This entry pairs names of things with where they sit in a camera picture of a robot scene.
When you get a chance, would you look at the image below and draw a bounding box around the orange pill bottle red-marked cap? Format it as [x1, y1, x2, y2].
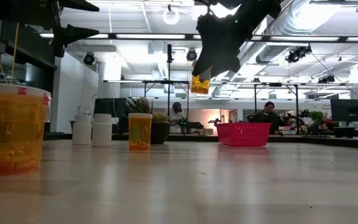
[0, 82, 53, 175]

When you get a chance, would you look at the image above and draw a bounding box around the black metal workstation frame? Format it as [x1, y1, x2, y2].
[249, 81, 301, 135]
[103, 79, 190, 121]

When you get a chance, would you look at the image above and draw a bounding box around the dark desk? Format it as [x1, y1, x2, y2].
[333, 125, 358, 140]

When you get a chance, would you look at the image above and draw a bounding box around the white plastic pill bottle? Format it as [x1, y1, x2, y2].
[71, 114, 93, 146]
[91, 113, 113, 147]

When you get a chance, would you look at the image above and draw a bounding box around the black computer monitor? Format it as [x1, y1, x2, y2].
[93, 97, 129, 125]
[329, 98, 358, 123]

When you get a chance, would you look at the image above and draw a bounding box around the black tripod stand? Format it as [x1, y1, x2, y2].
[165, 43, 175, 125]

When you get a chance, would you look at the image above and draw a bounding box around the orange pill bottle white cap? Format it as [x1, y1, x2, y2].
[190, 66, 213, 96]
[127, 112, 154, 151]

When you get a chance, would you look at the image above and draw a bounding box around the succulent plant in black pot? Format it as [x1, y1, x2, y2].
[125, 96, 172, 145]

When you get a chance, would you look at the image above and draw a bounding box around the person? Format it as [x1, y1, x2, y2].
[169, 101, 186, 134]
[249, 101, 288, 136]

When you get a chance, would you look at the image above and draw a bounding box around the red plastic mesh basket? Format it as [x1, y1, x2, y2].
[215, 121, 273, 147]

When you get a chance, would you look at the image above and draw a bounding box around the white ring lamp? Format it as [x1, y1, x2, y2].
[162, 6, 181, 26]

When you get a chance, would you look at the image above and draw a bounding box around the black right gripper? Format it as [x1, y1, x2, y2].
[192, 0, 282, 78]

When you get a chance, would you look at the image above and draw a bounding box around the green leafy plant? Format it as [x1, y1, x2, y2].
[307, 110, 326, 123]

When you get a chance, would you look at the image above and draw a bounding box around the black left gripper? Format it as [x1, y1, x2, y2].
[0, 0, 100, 58]

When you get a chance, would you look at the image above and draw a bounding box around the silver ventilation duct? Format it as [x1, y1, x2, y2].
[255, 0, 343, 65]

